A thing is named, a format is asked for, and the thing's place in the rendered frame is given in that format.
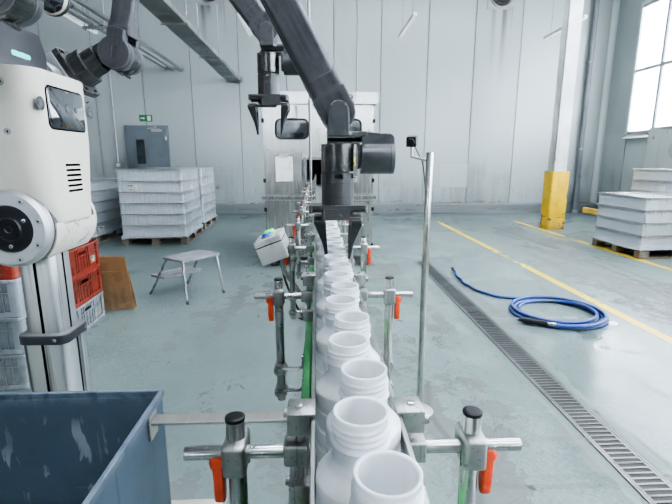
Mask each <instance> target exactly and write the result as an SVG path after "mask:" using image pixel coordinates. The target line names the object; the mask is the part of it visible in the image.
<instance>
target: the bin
mask: <svg viewBox="0 0 672 504"><path fill-rule="evenodd" d="M163 396H164V389H142V390H97V391H51V392H6V393H0V504H172V503H171V491H170V480H169V468H168V457H167V445H166V434H165V425H198V424H225V419H224V418H225V415H226V414H228V413H188V414H164V411H163V400H162V397H163ZM243 413H244V414H245V423H277V422H287V418H284V416H283V411H271V412H243Z"/></svg>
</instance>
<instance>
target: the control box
mask: <svg viewBox="0 0 672 504"><path fill-rule="evenodd" d="M262 235H263V234H261V235H260V236H259V237H258V239H257V240H256V241H255V243H254V247H255V249H256V252H257V255H258V257H259V259H260V262H261V264H262V266H266V265H268V264H271V263H274V262H277V261H278V263H279V262H280V264H281V270H282V274H283V278H284V281H285V284H286V287H287V290H288V292H289V293H290V288H289V286H288V283H287V280H288V281H289V282H290V274H289V273H288V272H287V269H286V265H285V260H284V259H285V258H288V257H289V253H288V249H287V246H288V244H289V240H288V237H287V235H286V233H285V229H284V227H281V228H279V229H276V230H274V231H272V234H271V235H268V236H266V237H262ZM286 278H287V280H286Z"/></svg>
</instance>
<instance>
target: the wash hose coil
mask: <svg viewBox="0 0 672 504"><path fill-rule="evenodd" d="M450 269H451V270H453V271H454V272H455V276H456V277H457V278H458V279H460V280H461V282H462V284H464V285H466V286H468V287H470V288H472V289H473V290H475V291H477V292H480V293H483V294H486V295H489V296H492V297H497V298H505V299H514V300H512V301H511V303H510V304H509V306H508V308H509V311H510V312H511V313H512V314H513V315H514V316H516V317H518V318H517V321H520V322H523V323H526V324H532V325H534V324H536V325H540V326H545V327H550V328H556V329H564V330H594V329H599V328H602V327H604V326H606V325H607V324H608V323H609V317H608V315H607V314H606V313H605V312H604V311H603V310H602V309H600V308H598V307H596V306H594V305H591V304H588V303H585V302H582V301H578V300H574V299H569V298H564V297H557V296H545V295H532V296H523V297H513V296H502V295H496V294H492V293H489V292H485V291H482V290H479V289H476V288H475V287H473V286H472V285H470V284H468V283H465V282H464V280H463V278H461V277H460V276H458V274H457V271H456V267H454V266H452V267H450ZM537 302H553V303H562V304H567V305H572V306H576V307H579V308H582V309H585V310H587V311H589V312H591V313H592V314H594V317H592V318H590V319H586V320H578V321H563V320H553V319H546V318H541V317H537V316H533V315H530V314H527V313H525V312H524V311H522V310H521V306H522V305H524V304H528V303H537ZM517 305H518V307H517V308H516V306H517ZM512 309H513V310H514V311H515V312H514V311H513V310H512ZM599 316H600V318H601V319H600V321H598V320H599Z"/></svg>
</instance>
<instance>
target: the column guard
mask: <svg viewBox="0 0 672 504"><path fill-rule="evenodd" d="M569 173H570V171H545V172H544V183H543V193H542V204H541V216H542V217H541V221H540V226H539V227H540V228H544V229H565V228H564V221H565V211H566V200H567V191H568V183H569Z"/></svg>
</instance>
